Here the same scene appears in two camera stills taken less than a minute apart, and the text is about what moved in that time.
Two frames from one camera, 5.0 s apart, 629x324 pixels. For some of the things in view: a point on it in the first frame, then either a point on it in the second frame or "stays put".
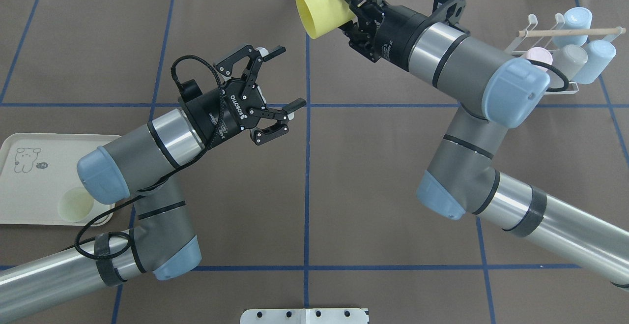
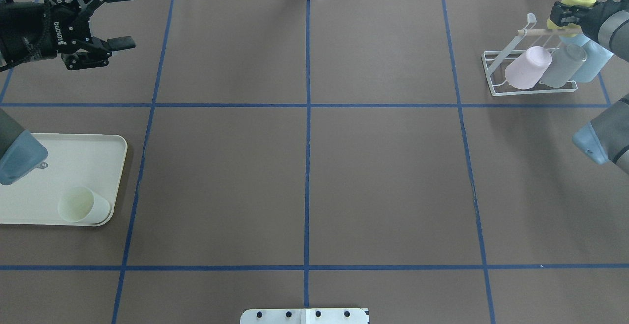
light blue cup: x=600 y=52 stays put
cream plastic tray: x=36 y=168 stays put
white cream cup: x=75 y=204 stays put
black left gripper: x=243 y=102 -> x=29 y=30
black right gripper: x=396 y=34 -> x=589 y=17
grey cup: x=569 y=59 stays put
